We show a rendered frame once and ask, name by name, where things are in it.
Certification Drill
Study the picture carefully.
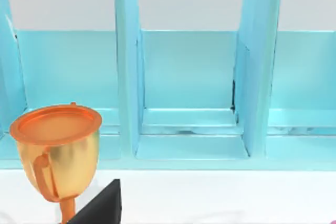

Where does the gold trophy cup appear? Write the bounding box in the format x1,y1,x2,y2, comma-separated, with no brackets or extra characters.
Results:
9,102,102,224

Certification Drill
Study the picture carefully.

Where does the light blue rack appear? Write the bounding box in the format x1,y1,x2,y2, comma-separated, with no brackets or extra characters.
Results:
0,0,336,172

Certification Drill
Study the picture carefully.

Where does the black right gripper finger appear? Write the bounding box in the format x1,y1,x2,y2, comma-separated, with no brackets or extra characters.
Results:
67,178,122,224

